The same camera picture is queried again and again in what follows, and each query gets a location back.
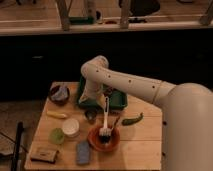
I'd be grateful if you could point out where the white cup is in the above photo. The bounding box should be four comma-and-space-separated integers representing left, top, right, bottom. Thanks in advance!
62, 118, 80, 137

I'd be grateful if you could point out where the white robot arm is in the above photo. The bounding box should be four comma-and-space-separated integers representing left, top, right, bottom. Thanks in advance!
81, 55, 213, 171

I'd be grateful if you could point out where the blue sponge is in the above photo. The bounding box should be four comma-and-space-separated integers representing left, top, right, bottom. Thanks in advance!
76, 140, 90, 165

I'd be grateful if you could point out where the brown wooden block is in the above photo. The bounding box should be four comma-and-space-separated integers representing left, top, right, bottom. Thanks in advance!
30, 147, 59, 164

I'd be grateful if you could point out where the white dish brush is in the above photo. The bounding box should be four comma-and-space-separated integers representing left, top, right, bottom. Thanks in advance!
99, 97, 111, 137

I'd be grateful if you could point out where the black pole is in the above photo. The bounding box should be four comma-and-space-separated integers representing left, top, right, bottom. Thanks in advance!
11, 122, 24, 171

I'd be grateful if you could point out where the metal spoon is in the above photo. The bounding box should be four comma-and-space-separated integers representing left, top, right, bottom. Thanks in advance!
111, 116, 120, 132

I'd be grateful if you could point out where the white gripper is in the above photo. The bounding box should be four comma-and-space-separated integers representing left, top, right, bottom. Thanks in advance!
78, 81, 106, 109

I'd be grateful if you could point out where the small metal cup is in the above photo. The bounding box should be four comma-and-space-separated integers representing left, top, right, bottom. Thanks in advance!
85, 109, 97, 123

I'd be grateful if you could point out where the grey cloth in bowl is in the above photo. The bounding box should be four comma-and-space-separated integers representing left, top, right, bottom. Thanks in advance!
51, 86, 68, 101

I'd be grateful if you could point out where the red bowl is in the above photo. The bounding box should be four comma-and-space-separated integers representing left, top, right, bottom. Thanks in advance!
87, 125, 120, 152

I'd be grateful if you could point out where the green plastic cup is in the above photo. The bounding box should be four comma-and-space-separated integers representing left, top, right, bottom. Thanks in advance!
49, 128, 64, 145

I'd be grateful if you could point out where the green plastic tray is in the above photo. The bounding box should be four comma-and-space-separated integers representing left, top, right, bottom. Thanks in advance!
76, 77, 128, 110

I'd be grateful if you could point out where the dark brown bowl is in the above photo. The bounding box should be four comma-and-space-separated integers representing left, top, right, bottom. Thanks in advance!
48, 85, 70, 106

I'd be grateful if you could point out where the green chili pepper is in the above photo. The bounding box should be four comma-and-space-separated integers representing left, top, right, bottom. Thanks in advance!
121, 113, 143, 126

